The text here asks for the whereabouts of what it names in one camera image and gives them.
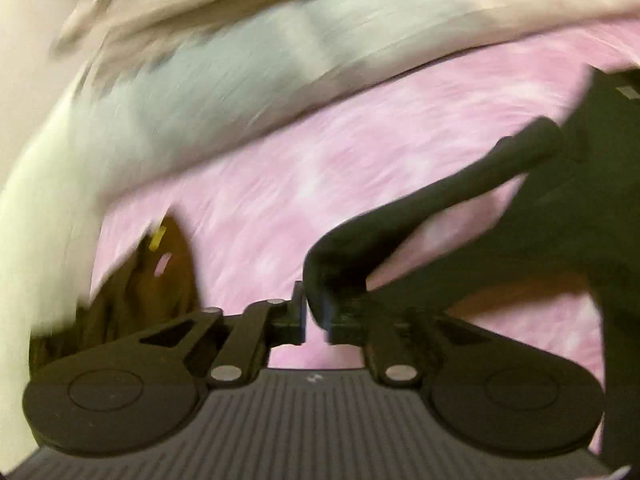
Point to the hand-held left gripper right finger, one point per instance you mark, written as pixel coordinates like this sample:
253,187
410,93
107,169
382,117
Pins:
330,327

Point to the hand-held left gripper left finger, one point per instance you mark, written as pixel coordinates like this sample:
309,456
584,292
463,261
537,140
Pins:
300,316

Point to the black garment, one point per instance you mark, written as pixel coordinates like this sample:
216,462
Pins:
550,240

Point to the pink floral blanket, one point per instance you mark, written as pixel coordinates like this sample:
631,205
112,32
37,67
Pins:
280,180

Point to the brown cloth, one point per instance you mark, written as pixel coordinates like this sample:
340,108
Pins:
145,290

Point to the pale grey-blue cloth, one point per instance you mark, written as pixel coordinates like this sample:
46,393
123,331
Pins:
240,65

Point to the beige bedding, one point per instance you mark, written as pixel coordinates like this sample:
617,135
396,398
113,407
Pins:
165,5

